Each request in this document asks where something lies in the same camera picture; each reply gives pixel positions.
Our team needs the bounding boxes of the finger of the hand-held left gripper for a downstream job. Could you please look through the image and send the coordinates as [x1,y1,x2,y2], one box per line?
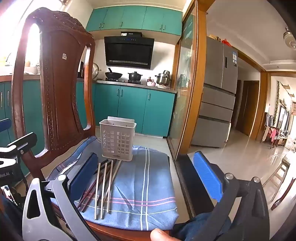
[7,133,38,154]
[0,118,12,133]

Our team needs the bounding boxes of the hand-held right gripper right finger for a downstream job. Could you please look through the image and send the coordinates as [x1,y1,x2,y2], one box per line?
[185,151,270,241]

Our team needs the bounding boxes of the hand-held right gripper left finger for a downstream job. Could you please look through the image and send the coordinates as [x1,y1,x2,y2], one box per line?
[22,152,101,241]

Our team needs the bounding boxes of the dark brown chopstick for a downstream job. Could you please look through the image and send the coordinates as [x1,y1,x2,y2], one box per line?
[81,159,117,212]
[77,159,109,208]

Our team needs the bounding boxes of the white chopstick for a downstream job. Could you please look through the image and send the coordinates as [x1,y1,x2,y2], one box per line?
[107,160,114,213]
[102,160,122,204]
[100,162,108,219]
[94,163,101,220]

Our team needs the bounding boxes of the white plastic utensil basket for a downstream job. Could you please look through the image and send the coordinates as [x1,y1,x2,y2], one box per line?
[99,116,137,161]

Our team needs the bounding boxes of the person's right hand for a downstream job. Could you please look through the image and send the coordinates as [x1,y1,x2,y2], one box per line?
[150,228,172,241]

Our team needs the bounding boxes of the teal base cabinets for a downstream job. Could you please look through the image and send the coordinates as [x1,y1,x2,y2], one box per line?
[0,79,93,176]
[92,82,177,137]

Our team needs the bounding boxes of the blue denim pants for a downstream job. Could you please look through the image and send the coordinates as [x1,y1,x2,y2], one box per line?
[171,212,232,241]

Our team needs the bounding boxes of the brown leather chair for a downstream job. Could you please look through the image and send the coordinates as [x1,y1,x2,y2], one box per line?
[11,7,178,241]

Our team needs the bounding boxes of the blue plaid cloth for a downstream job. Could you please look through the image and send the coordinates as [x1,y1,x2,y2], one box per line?
[47,136,179,231]

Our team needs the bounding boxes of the silver refrigerator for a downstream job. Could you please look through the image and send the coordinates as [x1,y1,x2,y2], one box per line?
[191,36,238,149]

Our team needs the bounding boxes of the wooden stool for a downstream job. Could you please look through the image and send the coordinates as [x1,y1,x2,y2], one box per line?
[262,157,291,202]

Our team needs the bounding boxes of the clothes on drying rack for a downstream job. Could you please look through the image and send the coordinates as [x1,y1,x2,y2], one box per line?
[261,111,289,149]

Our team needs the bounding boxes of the brown wooden door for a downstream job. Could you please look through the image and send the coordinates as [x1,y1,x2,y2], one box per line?
[236,80,259,137]

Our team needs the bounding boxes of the green leaf garland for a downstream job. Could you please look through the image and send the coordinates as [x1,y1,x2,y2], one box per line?
[275,81,282,123]

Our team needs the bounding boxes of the large stainless steel pot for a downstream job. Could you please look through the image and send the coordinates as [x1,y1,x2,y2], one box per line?
[155,75,171,86]

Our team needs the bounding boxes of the black wok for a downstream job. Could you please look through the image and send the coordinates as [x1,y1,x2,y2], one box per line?
[105,68,123,79]

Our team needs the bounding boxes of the wood framed glass sliding door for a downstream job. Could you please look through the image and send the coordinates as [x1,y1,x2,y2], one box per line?
[168,0,208,163]

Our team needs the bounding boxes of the black range hood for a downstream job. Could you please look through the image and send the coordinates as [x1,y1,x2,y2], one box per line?
[104,31,155,69]

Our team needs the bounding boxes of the ceiling light fixture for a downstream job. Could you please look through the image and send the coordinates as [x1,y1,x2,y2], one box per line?
[283,27,296,48]

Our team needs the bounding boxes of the teal wall cabinets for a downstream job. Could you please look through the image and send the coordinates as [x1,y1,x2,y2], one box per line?
[85,6,183,36]

